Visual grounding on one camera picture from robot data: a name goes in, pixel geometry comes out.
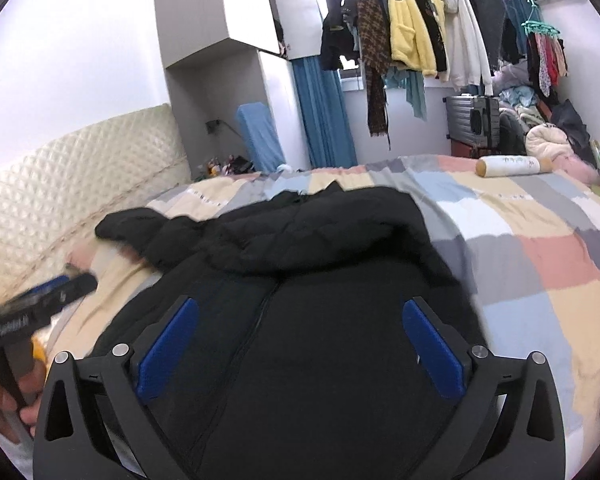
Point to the pink pillow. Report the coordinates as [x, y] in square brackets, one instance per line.
[82, 257]

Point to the red suitcase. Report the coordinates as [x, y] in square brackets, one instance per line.
[462, 149]

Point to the cream cylinder pillow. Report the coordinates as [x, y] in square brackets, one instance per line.
[512, 166]

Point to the blue curtain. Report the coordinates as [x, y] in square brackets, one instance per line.
[325, 120]

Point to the yellow fleece jacket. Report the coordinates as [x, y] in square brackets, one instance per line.
[407, 30]

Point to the dark grey coat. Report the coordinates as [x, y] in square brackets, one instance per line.
[485, 5]

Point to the hanging black short jacket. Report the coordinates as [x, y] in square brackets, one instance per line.
[337, 20]

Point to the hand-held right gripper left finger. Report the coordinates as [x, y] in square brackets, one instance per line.
[167, 347]

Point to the window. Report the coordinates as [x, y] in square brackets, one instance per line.
[351, 80]

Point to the wall socket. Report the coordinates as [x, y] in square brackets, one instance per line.
[213, 126]

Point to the patchwork bed quilt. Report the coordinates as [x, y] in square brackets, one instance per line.
[530, 260]

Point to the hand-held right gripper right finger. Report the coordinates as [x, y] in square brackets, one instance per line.
[432, 355]

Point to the brown houndstooth scarf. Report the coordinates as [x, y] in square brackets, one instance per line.
[375, 60]

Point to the hanging black long garment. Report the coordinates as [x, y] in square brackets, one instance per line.
[427, 20]

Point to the pile of mixed clothes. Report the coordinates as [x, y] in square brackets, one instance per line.
[520, 97]

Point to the grey wardrobe cabinet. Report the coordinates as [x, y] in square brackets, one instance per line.
[205, 10]

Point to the cream fleece garment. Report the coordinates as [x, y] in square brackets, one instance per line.
[547, 142]

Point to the teal scarf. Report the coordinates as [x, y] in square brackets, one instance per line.
[415, 92]

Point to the grey hard suitcase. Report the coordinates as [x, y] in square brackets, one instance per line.
[467, 117]

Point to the cream quilted headboard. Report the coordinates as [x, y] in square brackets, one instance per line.
[80, 175]

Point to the person's left hand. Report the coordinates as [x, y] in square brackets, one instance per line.
[30, 390]

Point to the cluster of small bottles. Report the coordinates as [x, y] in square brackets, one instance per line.
[225, 165]

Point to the black puffer jacket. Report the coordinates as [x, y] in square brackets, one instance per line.
[305, 260]

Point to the teal curtain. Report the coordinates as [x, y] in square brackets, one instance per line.
[516, 15]

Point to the blue covered board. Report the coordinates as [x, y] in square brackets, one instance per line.
[260, 135]

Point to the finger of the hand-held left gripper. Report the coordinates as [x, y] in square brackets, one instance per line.
[75, 292]
[47, 287]

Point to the white hoodie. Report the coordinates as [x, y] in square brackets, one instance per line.
[467, 45]

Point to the hanging small laundry bunch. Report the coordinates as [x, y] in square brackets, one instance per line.
[545, 60]

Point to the yellow cloth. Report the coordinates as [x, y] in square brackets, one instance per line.
[38, 350]

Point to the green clip hanger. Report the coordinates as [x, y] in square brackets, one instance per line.
[540, 27]

